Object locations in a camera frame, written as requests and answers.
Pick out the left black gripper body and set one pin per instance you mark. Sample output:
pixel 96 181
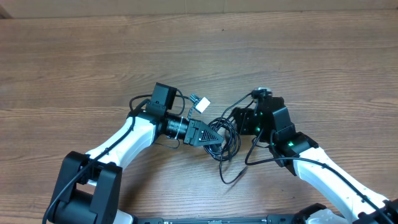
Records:
pixel 189 133

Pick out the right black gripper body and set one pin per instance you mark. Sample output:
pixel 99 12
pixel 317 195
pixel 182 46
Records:
pixel 250 124

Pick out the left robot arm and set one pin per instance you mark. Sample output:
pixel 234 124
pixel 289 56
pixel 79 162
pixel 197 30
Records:
pixel 88 185

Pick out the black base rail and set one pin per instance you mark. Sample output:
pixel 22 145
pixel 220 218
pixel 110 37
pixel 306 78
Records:
pixel 297 218

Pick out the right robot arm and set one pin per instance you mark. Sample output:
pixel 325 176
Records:
pixel 269 121

